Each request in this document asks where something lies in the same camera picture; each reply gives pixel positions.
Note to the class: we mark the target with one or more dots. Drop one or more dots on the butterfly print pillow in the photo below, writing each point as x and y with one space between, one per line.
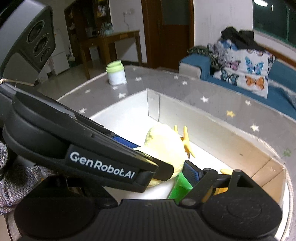
249 67

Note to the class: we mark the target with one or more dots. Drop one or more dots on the wooden side table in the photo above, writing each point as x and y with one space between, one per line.
120 36

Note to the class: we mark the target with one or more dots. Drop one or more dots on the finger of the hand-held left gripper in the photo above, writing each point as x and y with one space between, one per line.
124 141
159 169

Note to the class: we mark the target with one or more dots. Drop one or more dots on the brown wooden door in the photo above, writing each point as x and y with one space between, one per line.
175 34

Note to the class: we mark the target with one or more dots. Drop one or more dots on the pale yellow plush toy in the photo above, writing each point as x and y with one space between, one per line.
164 148

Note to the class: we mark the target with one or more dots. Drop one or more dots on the orange-yellow rubber duck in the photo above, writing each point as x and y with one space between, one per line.
224 171

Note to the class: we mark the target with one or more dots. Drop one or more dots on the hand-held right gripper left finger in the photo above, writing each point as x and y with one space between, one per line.
92 192

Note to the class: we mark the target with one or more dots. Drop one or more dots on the dark window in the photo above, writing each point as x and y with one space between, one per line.
272 18

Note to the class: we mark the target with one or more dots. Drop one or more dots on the yellow rubber animal toy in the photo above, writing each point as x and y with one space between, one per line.
186 139

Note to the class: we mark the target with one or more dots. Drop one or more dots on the green plastic packet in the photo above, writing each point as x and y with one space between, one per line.
178 187

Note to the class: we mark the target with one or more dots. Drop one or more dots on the black clothes pile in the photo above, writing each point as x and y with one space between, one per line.
240 37

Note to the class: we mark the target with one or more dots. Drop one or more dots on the white rectangular box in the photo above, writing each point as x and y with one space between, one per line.
196 120

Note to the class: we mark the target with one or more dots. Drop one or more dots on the dark wooden shelf cabinet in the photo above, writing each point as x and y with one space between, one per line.
76 23

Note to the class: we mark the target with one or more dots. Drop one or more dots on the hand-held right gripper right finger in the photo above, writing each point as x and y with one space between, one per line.
191 172

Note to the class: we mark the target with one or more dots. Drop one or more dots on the person's left hand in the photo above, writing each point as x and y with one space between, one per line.
18 183

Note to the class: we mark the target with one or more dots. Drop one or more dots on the white jar with green lid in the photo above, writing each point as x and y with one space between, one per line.
116 76

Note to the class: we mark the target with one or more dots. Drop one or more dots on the blue sofa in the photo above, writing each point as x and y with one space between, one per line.
279 76

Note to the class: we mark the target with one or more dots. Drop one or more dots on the white low cabinet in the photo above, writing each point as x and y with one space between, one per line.
60 60

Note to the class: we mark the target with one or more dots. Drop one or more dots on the white wall socket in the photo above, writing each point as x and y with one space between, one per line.
129 11

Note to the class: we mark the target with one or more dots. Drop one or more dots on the plaid cloth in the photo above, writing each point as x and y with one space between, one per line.
203 51

